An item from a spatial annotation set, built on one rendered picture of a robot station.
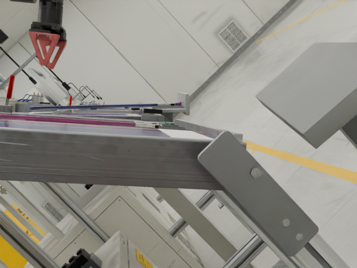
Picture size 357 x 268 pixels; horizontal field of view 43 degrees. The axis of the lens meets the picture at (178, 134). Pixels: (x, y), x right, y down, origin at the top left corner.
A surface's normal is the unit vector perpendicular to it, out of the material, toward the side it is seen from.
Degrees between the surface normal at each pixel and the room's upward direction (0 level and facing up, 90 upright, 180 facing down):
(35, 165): 90
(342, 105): 90
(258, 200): 90
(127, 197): 90
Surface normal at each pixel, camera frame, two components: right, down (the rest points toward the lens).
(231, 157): 0.12, 0.06
